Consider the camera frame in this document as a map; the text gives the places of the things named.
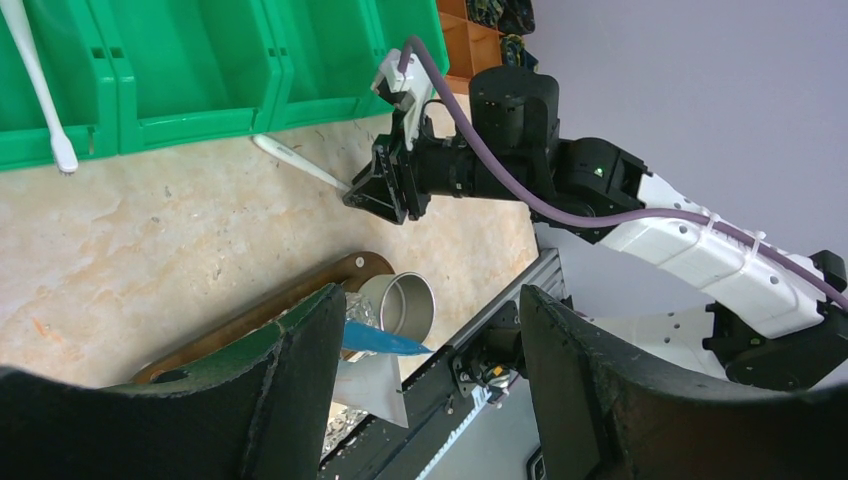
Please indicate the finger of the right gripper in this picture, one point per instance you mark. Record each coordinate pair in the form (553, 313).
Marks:
(376, 188)

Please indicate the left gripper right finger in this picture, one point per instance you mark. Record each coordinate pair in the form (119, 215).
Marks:
(607, 409)

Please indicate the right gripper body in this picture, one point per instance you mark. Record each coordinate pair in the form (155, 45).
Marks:
(434, 166)

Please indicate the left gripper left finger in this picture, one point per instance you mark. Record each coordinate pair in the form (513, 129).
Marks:
(255, 409)

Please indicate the white toothbrush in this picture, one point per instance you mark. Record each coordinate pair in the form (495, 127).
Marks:
(17, 22)
(297, 161)

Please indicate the steel cup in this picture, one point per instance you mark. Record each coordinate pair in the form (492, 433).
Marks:
(404, 304)

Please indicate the white toothpaste tube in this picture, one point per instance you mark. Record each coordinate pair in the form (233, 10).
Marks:
(379, 392)

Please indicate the blue toothpaste tube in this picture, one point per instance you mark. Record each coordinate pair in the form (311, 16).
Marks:
(361, 337)

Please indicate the green divided plastic bin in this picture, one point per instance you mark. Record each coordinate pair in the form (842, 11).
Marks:
(130, 76)

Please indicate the clear glass cup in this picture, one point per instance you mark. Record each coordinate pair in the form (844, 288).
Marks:
(345, 414)

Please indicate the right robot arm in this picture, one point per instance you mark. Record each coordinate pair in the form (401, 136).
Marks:
(775, 320)

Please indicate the brown oval wooden tray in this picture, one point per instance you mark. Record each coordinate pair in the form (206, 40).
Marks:
(350, 272)

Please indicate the wooden compartment box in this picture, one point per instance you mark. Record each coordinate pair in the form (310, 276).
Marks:
(471, 48)

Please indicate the rolled dark sock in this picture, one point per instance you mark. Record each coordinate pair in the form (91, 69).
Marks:
(514, 53)
(485, 12)
(517, 17)

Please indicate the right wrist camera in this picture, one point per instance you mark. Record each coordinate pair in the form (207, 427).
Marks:
(406, 91)

